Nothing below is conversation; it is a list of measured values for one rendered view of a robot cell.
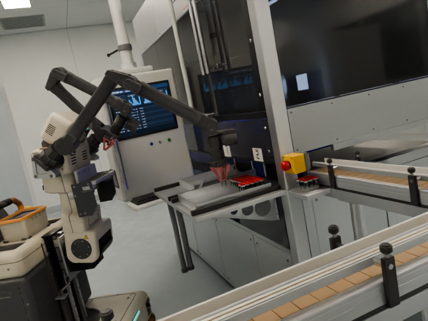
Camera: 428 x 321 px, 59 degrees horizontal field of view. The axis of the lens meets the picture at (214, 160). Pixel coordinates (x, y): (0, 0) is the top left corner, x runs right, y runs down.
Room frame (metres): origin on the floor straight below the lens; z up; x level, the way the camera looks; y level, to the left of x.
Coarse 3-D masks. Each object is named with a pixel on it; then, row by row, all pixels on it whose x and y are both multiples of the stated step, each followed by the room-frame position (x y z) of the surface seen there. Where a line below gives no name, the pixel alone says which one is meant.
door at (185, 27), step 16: (192, 32) 2.16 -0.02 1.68; (208, 32) 1.96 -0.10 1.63; (192, 48) 2.21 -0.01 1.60; (208, 48) 2.00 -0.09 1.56; (192, 64) 2.26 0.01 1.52; (208, 64) 2.04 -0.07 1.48; (192, 80) 2.31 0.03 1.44; (208, 80) 2.08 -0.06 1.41; (192, 96) 2.36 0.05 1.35; (208, 96) 2.12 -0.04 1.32; (208, 112) 2.16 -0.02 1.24; (224, 112) 1.96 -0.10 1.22
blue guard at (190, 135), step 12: (240, 120) 1.78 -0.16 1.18; (252, 120) 1.66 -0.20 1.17; (264, 120) 1.57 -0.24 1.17; (192, 132) 2.47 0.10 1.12; (204, 132) 2.26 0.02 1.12; (240, 132) 1.80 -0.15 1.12; (252, 132) 1.68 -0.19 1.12; (264, 132) 1.58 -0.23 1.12; (192, 144) 2.52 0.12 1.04; (204, 144) 2.30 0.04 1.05; (240, 144) 1.82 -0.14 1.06; (252, 144) 1.70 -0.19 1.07; (264, 144) 1.60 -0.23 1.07; (240, 156) 1.85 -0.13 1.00; (252, 156) 1.72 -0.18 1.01; (264, 156) 1.62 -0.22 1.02
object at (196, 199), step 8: (216, 184) 1.73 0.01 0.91; (264, 184) 1.53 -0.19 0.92; (184, 192) 1.67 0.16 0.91; (192, 192) 1.69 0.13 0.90; (200, 192) 1.70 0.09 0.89; (208, 192) 1.71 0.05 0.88; (216, 192) 1.69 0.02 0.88; (224, 192) 1.66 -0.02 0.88; (232, 192) 1.63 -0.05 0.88; (240, 192) 1.49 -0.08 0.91; (248, 192) 1.50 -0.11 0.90; (184, 200) 1.57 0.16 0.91; (192, 200) 1.63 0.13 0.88; (200, 200) 1.61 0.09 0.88; (208, 200) 1.58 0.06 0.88; (216, 200) 1.45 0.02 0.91; (224, 200) 1.46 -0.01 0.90; (192, 208) 1.47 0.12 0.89
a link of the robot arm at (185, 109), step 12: (132, 84) 1.55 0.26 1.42; (144, 84) 1.58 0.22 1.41; (144, 96) 1.58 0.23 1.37; (156, 96) 1.59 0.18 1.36; (168, 96) 1.60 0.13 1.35; (168, 108) 1.59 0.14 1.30; (180, 108) 1.59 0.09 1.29; (192, 108) 1.61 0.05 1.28; (192, 120) 1.60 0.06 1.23; (204, 120) 1.59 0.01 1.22; (216, 120) 1.63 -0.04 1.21
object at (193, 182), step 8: (224, 168) 2.11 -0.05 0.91; (232, 168) 2.13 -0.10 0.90; (192, 176) 2.04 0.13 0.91; (200, 176) 2.06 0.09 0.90; (208, 176) 2.08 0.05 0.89; (216, 176) 2.05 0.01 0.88; (232, 176) 1.85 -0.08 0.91; (184, 184) 1.93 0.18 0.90; (192, 184) 1.98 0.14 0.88; (208, 184) 1.80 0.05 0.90
